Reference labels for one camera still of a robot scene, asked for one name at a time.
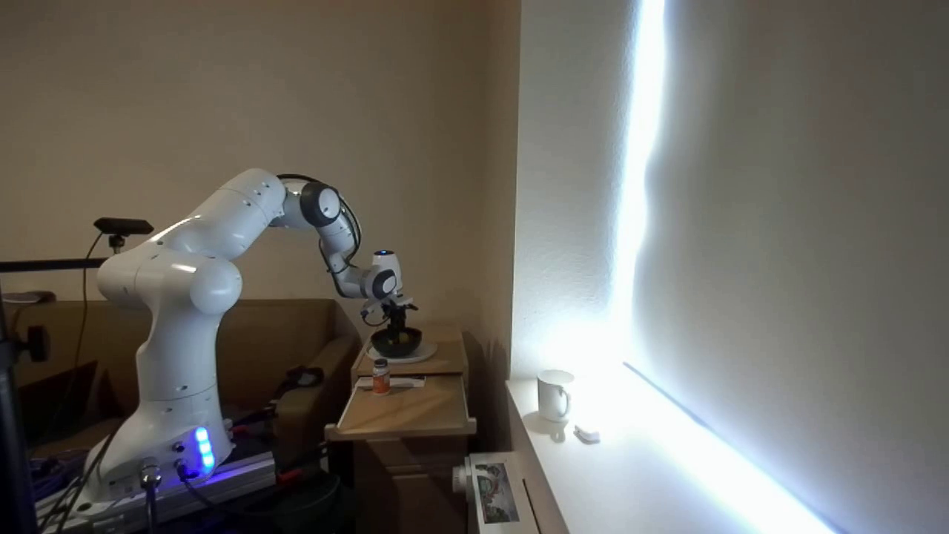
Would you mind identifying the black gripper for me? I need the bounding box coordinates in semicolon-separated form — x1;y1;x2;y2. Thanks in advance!
371;301;420;356

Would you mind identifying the robot base with blue lights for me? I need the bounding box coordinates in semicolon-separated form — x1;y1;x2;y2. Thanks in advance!
36;427;274;534

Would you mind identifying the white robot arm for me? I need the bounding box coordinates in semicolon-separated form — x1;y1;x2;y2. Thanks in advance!
95;169;420;491

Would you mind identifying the open wooden drawer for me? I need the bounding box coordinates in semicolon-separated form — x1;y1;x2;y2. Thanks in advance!
323;375;477;442

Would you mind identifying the orange white purple bottle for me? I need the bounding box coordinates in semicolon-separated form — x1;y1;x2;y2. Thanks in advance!
371;358;390;390

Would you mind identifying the wooden nightstand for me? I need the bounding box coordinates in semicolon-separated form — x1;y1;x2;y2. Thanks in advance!
323;329;477;534

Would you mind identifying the white mug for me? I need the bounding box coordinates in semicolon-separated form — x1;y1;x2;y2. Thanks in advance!
535;369;572;420

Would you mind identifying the small white sill object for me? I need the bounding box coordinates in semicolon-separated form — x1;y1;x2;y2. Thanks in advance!
572;423;602;444

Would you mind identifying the white window blind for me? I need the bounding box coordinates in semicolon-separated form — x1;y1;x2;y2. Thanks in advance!
510;0;949;534

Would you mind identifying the white wall heater unit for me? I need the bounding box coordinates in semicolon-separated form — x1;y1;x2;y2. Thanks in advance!
449;451;538;534

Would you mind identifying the black camera on stand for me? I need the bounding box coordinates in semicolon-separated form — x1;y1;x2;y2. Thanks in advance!
0;217;153;272

